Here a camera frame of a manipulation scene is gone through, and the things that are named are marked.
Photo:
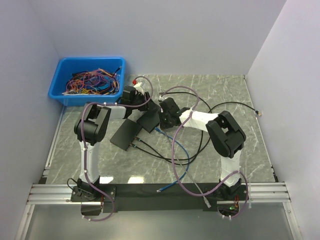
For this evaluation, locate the black cable gold plug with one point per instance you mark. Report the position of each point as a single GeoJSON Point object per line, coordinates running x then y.
{"type": "Point", "coordinates": [186, 161]}

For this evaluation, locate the black base crossbar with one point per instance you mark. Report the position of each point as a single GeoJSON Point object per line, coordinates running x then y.
{"type": "Point", "coordinates": [144, 197]}

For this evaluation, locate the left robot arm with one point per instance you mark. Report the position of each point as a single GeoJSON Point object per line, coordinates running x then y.
{"type": "Point", "coordinates": [91, 128]}

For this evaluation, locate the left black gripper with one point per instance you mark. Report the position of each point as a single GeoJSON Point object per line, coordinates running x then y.
{"type": "Point", "coordinates": [143, 96]}

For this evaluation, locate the black network switch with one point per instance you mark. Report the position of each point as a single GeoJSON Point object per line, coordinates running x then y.
{"type": "Point", "coordinates": [125, 134]}
{"type": "Point", "coordinates": [149, 120]}

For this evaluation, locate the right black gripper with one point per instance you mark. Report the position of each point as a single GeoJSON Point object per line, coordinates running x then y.
{"type": "Point", "coordinates": [162, 125]}

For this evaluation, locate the aluminium frame rail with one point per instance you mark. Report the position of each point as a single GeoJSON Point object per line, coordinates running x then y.
{"type": "Point", "coordinates": [52, 216]}

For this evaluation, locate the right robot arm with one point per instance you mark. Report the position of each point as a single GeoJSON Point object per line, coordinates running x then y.
{"type": "Point", "coordinates": [226, 135]}

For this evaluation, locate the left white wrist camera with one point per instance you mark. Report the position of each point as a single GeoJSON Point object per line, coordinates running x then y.
{"type": "Point", "coordinates": [139, 85]}

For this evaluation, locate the blue plastic bin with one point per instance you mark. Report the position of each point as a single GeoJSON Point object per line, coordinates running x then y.
{"type": "Point", "coordinates": [78, 80]}

